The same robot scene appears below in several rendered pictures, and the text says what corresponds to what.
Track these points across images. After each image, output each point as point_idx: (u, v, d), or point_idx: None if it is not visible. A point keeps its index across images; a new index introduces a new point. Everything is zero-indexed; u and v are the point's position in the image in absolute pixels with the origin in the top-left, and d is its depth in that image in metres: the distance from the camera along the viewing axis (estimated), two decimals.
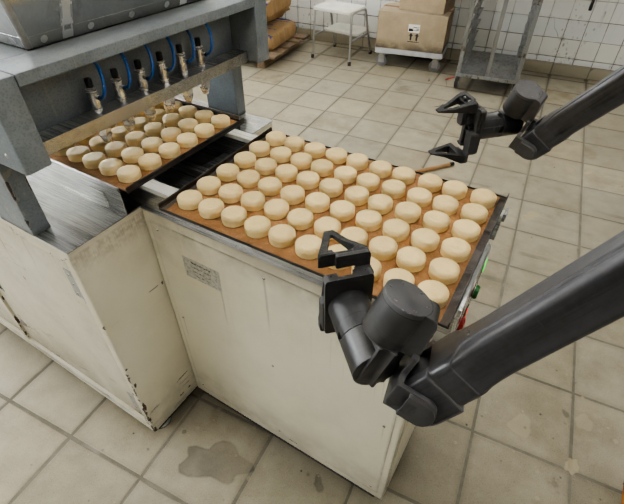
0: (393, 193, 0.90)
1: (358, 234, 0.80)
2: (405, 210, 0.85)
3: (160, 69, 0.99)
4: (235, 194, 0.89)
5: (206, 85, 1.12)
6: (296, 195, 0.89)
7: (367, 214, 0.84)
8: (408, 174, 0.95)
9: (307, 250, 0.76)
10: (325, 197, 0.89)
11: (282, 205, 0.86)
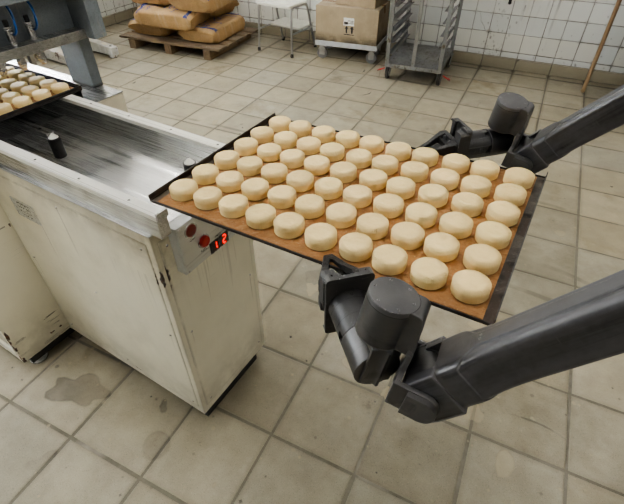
0: (415, 176, 0.79)
1: (378, 220, 0.69)
2: (430, 193, 0.74)
3: None
4: (235, 182, 0.79)
5: (41, 56, 1.32)
6: (304, 181, 0.78)
7: (386, 198, 0.73)
8: (430, 155, 0.84)
9: (318, 240, 0.65)
10: (337, 181, 0.78)
11: (288, 192, 0.76)
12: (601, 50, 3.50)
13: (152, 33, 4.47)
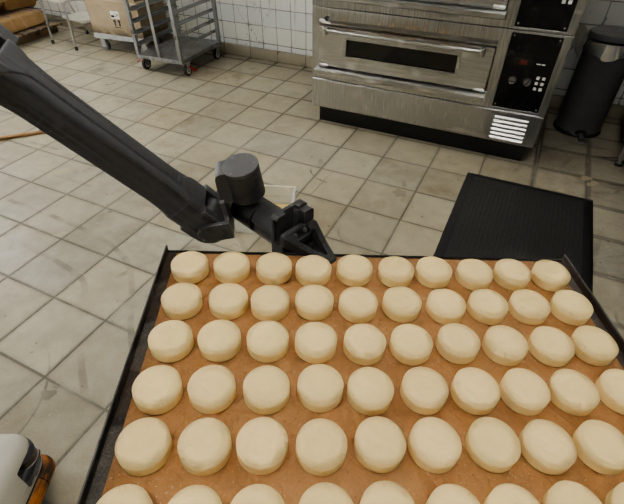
0: (310, 421, 0.44)
1: (309, 299, 0.56)
2: (269, 375, 0.47)
3: None
4: (513, 296, 0.59)
5: None
6: (444, 331, 0.53)
7: (321, 340, 0.51)
8: None
9: (348, 255, 0.63)
10: (405, 347, 0.51)
11: (439, 303, 0.57)
12: None
13: None
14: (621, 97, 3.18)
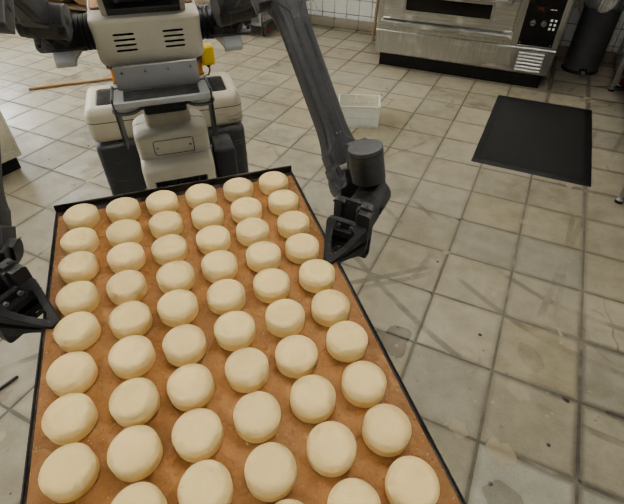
0: (143, 275, 0.60)
1: (259, 249, 0.63)
2: (176, 244, 0.64)
3: None
4: (333, 422, 0.45)
5: None
6: (252, 351, 0.51)
7: (216, 265, 0.61)
8: (80, 286, 0.58)
9: (328, 263, 0.62)
10: (222, 321, 0.54)
11: (290, 344, 0.52)
12: (378, 6, 4.55)
13: (54, 0, 5.53)
14: (614, 45, 4.11)
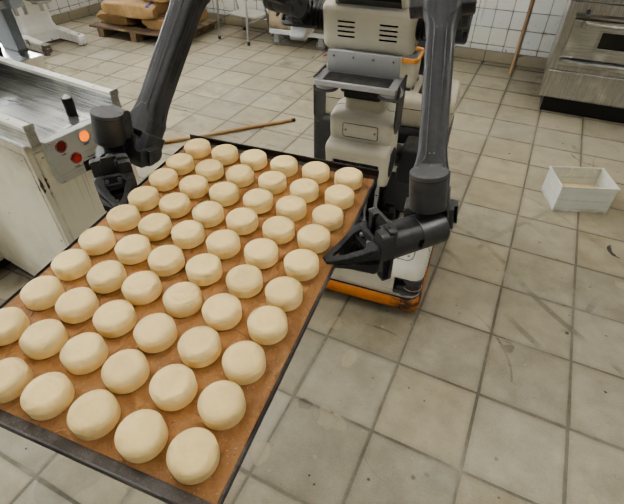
0: (189, 202, 0.73)
1: (277, 221, 0.68)
2: (228, 191, 0.74)
3: None
4: (189, 369, 0.50)
5: None
6: (194, 287, 0.59)
7: (237, 218, 0.69)
8: (149, 190, 0.75)
9: (316, 259, 0.62)
10: (199, 257, 0.63)
11: (222, 299, 0.57)
12: (523, 36, 3.80)
13: (119, 23, 4.78)
14: None
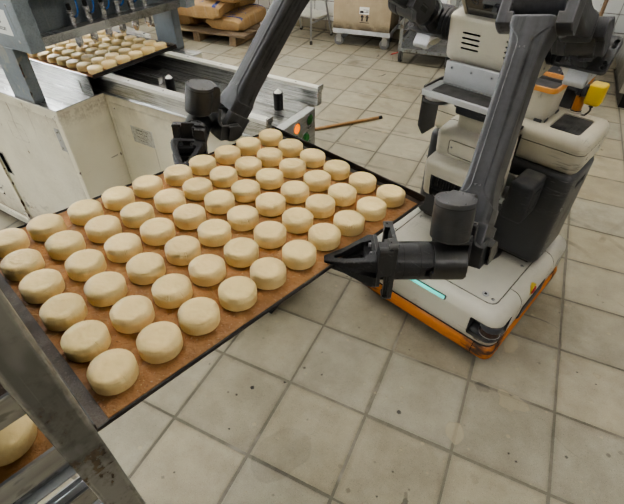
0: (235, 177, 0.79)
1: (298, 212, 0.70)
2: (272, 176, 0.79)
3: (115, 4, 1.56)
4: (150, 303, 0.54)
5: (149, 20, 1.69)
6: (195, 243, 0.64)
7: (266, 199, 0.73)
8: (209, 159, 0.83)
9: (313, 253, 0.63)
10: (214, 221, 0.68)
11: (211, 259, 0.61)
12: None
13: (181, 22, 4.84)
14: None
